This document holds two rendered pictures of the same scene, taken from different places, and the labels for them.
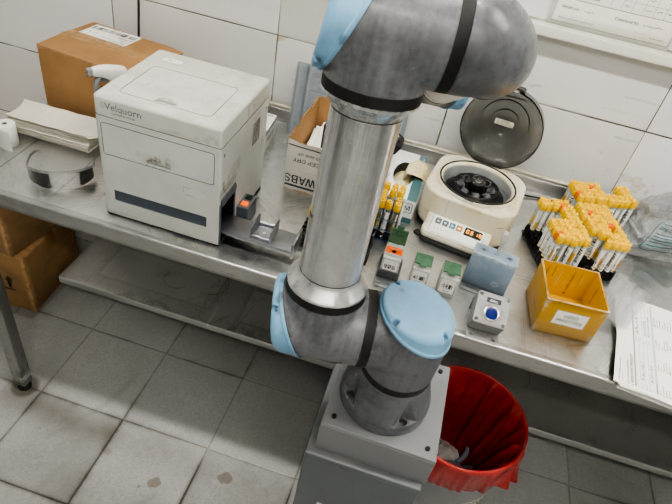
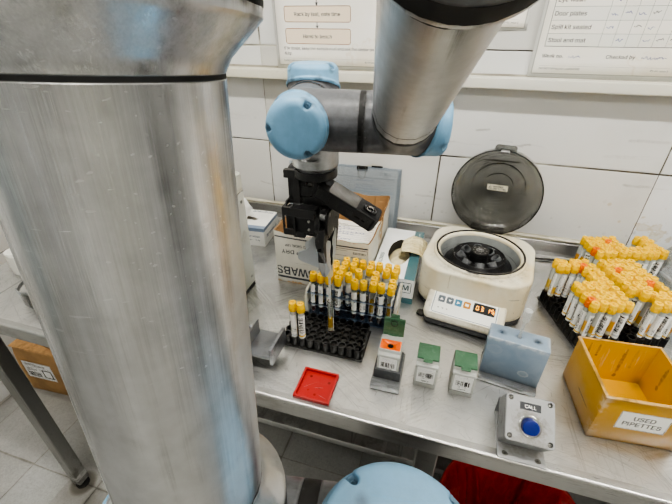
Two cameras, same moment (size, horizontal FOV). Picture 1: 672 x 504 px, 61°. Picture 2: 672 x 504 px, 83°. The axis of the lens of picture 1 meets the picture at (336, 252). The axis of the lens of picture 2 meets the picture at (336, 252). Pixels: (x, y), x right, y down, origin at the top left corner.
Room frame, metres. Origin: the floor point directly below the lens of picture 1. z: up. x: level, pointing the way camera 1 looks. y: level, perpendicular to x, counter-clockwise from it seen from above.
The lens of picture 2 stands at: (0.48, -0.11, 1.46)
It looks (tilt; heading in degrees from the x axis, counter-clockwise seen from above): 32 degrees down; 9
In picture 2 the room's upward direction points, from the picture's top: straight up
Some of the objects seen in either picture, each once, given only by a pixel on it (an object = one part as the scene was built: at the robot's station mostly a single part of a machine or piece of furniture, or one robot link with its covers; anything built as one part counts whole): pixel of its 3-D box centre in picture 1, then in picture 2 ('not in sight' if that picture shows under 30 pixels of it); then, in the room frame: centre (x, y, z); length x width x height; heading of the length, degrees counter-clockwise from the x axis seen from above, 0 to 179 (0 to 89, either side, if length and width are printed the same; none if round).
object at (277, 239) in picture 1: (255, 229); (232, 333); (1.00, 0.19, 0.92); 0.21 x 0.07 x 0.05; 83
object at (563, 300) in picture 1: (565, 300); (623, 390); (0.97, -0.52, 0.93); 0.13 x 0.13 x 0.10; 87
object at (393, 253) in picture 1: (391, 260); (389, 356); (0.99, -0.13, 0.92); 0.05 x 0.04 x 0.06; 173
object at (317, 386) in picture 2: not in sight; (316, 385); (0.93, 0.00, 0.88); 0.07 x 0.07 x 0.01; 83
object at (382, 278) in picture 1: (388, 269); (388, 366); (0.99, -0.13, 0.89); 0.09 x 0.05 x 0.04; 173
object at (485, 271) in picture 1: (489, 270); (512, 356); (1.02, -0.35, 0.92); 0.10 x 0.07 x 0.10; 75
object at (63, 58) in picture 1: (115, 77); not in sight; (1.48, 0.72, 0.97); 0.31 x 0.23 x 0.18; 76
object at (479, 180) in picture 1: (474, 191); (477, 261); (1.28, -0.32, 0.97); 0.15 x 0.15 x 0.07
